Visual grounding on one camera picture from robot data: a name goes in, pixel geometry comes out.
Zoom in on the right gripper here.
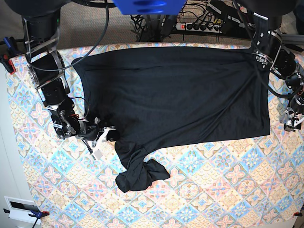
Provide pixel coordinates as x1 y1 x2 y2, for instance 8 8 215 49
78 117 120 149

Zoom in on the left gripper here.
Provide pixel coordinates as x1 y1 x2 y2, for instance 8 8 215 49
284 107 304 132

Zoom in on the black t-shirt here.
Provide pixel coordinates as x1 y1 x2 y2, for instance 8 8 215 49
73 47 270 192

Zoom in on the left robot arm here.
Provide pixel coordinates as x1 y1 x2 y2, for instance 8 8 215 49
233 0 304 132

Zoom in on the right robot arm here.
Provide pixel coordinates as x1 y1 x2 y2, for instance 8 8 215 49
6 0 119 147

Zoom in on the patterned tablecloth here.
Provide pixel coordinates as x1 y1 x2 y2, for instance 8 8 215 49
5 56 304 228

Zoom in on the orange clamp lower right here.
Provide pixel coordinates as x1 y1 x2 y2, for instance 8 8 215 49
294 212 303 217

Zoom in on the blue orange clamp lower left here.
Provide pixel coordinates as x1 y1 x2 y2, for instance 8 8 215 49
3 209 49 228

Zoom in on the blue orange clamp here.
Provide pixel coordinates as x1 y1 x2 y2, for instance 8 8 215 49
0 37 17 75
3 209 49 228

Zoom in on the white floor vent box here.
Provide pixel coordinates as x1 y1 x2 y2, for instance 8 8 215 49
4 196 39 228

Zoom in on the blue orange clamp upper left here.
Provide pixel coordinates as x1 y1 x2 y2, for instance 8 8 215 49
0 37 17 75

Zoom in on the white power strip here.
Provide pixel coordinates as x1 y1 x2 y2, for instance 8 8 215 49
175 22 222 33

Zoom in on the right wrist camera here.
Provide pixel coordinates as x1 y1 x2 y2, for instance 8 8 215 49
91 150 103 160

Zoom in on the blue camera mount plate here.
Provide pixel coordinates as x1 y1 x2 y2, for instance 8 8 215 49
113 0 186 15

